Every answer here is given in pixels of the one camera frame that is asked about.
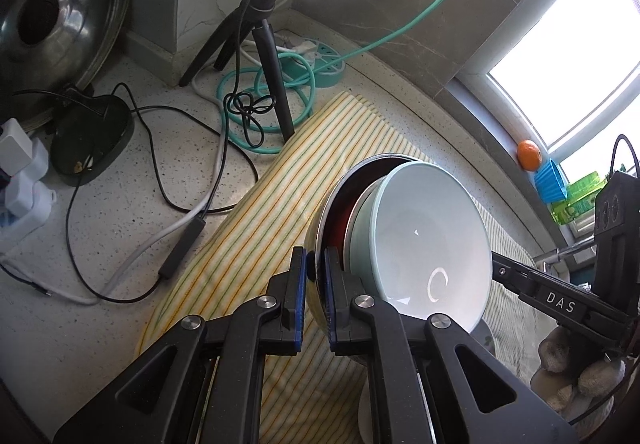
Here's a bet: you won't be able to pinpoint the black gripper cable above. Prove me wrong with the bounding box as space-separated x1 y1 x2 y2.
611 134 640 177

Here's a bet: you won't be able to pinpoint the black tripod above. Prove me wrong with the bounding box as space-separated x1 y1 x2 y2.
179 0 296 142

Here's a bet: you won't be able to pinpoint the yellow striped cloth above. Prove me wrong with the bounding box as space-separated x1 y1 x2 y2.
135 91 551 444

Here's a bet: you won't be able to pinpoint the large steel bowl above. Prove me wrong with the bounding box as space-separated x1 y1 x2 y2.
305 153 431 365

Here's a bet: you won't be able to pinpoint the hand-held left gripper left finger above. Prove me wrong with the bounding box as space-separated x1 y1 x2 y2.
52 246 307 444

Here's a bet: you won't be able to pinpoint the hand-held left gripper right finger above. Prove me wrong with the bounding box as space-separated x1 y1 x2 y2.
322 246 566 444

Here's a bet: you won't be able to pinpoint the white cube charger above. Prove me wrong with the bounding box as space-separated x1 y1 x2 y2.
0 120 33 172

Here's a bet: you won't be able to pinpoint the blue silicone cup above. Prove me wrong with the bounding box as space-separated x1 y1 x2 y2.
534 158 571 205

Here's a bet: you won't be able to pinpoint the person's right hand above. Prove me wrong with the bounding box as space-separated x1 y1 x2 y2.
530 324 631 425

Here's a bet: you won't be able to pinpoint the black cable with inline switch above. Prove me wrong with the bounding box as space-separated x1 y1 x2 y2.
0 83 281 305

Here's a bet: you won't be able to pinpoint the white cable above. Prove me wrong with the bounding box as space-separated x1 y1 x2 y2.
0 196 221 306

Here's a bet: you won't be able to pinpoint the black round base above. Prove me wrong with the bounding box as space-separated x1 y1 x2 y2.
50 94 135 186

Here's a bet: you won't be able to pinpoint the green plastic container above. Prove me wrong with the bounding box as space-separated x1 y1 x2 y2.
550 170 608 225

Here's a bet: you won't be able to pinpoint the steel pot lid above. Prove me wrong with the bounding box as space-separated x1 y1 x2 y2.
0 0 133 132

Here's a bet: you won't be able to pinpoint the light green bowl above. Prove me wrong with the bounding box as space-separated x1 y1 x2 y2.
347 160 493 332

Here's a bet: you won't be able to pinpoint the metal tap fitting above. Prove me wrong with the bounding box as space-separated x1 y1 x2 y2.
537 244 598 270

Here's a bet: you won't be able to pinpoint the green cable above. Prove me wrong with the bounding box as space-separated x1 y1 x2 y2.
217 0 508 155

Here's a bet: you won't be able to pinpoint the orange tangerine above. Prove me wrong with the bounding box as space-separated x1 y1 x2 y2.
516 140 543 171

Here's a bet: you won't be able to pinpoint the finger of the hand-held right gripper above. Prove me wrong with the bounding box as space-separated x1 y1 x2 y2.
490 249 633 351

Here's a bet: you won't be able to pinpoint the white power adapters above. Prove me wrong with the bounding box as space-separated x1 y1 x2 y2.
0 144 53 245

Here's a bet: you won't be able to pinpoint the red bowl steel inside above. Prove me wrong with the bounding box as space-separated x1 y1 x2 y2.
325 171 391 275

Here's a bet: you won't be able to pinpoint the white plug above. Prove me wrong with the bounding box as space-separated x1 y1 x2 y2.
287 40 318 60

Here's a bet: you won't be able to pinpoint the green round power strip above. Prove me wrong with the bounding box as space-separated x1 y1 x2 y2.
277 39 348 90

